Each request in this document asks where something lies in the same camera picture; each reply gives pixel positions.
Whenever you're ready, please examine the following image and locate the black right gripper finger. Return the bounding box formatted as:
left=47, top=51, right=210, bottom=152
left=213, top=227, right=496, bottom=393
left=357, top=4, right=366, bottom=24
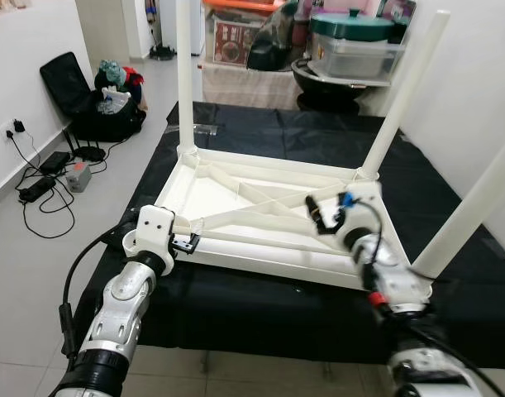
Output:
left=306, top=196, right=329, bottom=237

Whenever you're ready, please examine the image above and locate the white plastic children table top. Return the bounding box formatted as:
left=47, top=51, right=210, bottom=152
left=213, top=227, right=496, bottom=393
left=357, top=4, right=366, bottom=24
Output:
left=122, top=149, right=439, bottom=290

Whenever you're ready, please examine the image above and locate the grey electrical box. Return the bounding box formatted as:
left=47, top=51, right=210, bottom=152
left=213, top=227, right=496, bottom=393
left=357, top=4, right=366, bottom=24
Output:
left=64, top=161, right=92, bottom=193

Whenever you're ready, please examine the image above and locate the black round wok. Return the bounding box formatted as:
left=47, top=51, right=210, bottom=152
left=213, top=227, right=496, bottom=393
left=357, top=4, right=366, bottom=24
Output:
left=292, top=58, right=391, bottom=112

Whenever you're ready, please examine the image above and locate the black wifi router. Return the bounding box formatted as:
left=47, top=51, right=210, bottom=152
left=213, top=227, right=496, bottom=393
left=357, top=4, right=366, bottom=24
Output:
left=73, top=124, right=108, bottom=162

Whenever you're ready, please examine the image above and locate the beige cloth covered table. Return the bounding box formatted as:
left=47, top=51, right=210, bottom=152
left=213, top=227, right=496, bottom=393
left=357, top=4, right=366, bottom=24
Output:
left=198, top=65, right=307, bottom=110

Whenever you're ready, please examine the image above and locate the black power adapter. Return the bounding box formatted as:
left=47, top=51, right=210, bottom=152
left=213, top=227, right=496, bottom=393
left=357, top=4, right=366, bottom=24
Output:
left=40, top=151, right=73, bottom=173

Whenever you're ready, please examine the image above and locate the black power strip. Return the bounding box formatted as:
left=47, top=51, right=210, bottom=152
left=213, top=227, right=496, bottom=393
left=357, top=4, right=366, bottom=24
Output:
left=18, top=178, right=57, bottom=203

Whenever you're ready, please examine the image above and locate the white plastic bag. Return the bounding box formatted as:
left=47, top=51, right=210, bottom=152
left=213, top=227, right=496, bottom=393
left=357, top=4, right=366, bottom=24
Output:
left=98, top=89, right=133, bottom=115

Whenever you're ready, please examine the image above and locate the clear plastic storage container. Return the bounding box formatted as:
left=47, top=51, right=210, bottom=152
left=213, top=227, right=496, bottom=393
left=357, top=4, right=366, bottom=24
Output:
left=310, top=35, right=406, bottom=81

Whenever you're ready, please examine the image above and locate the shiny black bag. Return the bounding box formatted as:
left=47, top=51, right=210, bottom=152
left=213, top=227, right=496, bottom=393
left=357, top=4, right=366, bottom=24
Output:
left=246, top=0, right=301, bottom=71

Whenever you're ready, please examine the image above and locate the black fan base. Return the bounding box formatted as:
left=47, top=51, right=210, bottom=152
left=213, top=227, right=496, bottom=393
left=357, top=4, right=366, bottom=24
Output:
left=149, top=45, right=177, bottom=61

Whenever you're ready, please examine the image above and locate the green round pot lid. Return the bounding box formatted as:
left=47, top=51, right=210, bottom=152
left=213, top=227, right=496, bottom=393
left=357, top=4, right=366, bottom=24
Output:
left=310, top=8, right=396, bottom=40

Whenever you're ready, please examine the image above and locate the black open suitcase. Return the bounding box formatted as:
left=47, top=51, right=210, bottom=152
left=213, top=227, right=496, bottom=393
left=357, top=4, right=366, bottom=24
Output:
left=40, top=52, right=145, bottom=143

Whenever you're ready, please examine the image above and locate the purple picture box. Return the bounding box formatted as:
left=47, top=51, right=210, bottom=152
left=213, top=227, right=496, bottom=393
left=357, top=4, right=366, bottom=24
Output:
left=380, top=0, right=417, bottom=26

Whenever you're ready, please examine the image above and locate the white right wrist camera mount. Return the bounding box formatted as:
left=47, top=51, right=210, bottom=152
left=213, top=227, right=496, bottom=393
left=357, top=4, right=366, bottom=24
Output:
left=335, top=184, right=384, bottom=249

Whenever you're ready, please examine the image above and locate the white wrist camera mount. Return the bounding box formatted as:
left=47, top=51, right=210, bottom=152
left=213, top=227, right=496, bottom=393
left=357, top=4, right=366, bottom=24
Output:
left=335, top=184, right=384, bottom=249
left=122, top=207, right=177, bottom=274

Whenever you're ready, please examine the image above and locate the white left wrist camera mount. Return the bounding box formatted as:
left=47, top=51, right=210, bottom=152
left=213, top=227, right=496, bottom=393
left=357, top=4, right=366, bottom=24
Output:
left=122, top=207, right=177, bottom=274

